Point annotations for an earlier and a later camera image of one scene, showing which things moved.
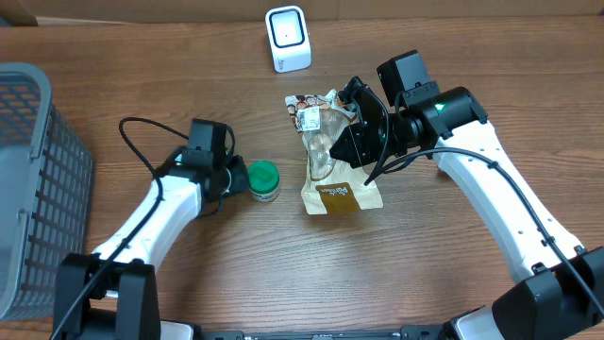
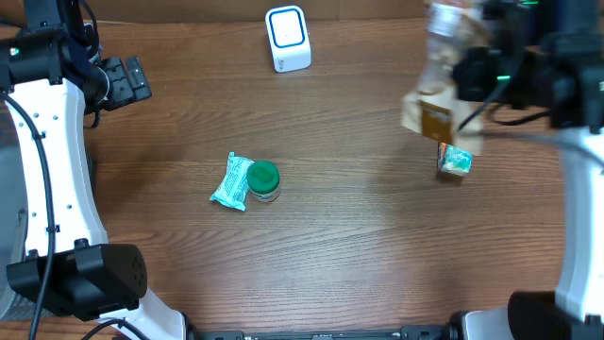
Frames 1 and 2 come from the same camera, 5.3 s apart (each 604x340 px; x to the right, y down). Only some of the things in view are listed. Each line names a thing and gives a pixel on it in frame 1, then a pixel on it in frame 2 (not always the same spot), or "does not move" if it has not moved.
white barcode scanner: x=289 y=38 does not move
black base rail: x=425 y=332 does not move
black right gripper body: x=382 y=138 → x=504 y=81
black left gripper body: x=239 y=175 → x=119 y=82
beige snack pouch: x=329 y=184 → x=437 y=108
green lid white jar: x=263 y=180 does not move
